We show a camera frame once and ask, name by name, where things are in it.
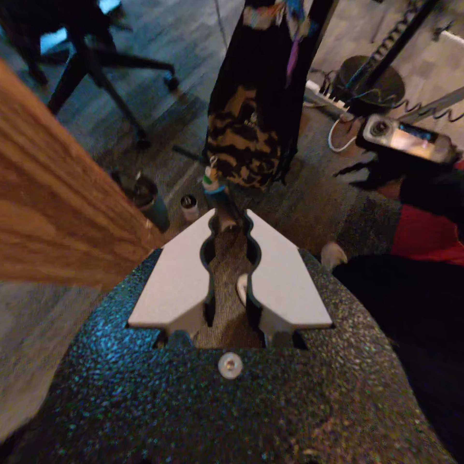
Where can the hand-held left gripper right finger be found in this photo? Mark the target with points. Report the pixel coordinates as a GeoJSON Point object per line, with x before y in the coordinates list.
{"type": "Point", "coordinates": [290, 286]}

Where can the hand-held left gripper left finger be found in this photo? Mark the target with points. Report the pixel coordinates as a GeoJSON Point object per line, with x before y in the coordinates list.
{"type": "Point", "coordinates": [174, 282]}

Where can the person's right forearm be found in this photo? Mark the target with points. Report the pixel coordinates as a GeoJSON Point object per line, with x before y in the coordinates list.
{"type": "Point", "coordinates": [435, 195]}

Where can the black desk leg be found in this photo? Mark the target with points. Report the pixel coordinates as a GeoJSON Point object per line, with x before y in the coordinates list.
{"type": "Point", "coordinates": [395, 50]}

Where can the white shoe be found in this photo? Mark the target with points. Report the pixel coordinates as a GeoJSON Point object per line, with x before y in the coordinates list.
{"type": "Point", "coordinates": [242, 288]}
{"type": "Point", "coordinates": [332, 255]}

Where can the black round base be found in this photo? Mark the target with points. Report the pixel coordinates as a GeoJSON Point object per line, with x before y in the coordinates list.
{"type": "Point", "coordinates": [384, 83]}

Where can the small white cup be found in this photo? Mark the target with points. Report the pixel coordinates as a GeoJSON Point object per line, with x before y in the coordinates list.
{"type": "Point", "coordinates": [189, 208]}

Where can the dark tumbler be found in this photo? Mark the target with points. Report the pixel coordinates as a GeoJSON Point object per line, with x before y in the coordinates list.
{"type": "Point", "coordinates": [152, 206]}

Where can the white power strip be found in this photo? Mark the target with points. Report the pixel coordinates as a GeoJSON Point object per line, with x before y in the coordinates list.
{"type": "Point", "coordinates": [326, 96]}

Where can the red garment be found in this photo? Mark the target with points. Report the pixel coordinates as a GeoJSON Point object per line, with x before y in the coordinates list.
{"type": "Point", "coordinates": [427, 235]}

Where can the wooden board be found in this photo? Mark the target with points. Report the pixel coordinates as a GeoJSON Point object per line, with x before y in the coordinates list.
{"type": "Point", "coordinates": [54, 203]}

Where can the black tan camouflage bag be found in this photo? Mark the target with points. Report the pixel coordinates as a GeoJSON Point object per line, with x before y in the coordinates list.
{"type": "Point", "coordinates": [246, 137]}

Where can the black office chair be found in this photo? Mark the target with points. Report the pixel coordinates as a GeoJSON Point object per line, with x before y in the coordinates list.
{"type": "Point", "coordinates": [90, 61]}

